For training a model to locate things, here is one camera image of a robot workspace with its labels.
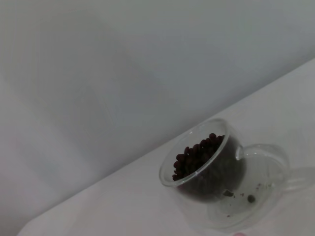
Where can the clear glass cup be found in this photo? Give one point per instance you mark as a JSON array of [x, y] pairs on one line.
[[221, 172]]

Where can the clear glass saucer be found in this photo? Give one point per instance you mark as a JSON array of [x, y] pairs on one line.
[[265, 211]]

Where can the coffee bean pile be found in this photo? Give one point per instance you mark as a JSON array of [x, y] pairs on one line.
[[194, 157]]

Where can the loose coffee bean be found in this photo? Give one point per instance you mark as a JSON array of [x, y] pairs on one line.
[[251, 198], [228, 193]]

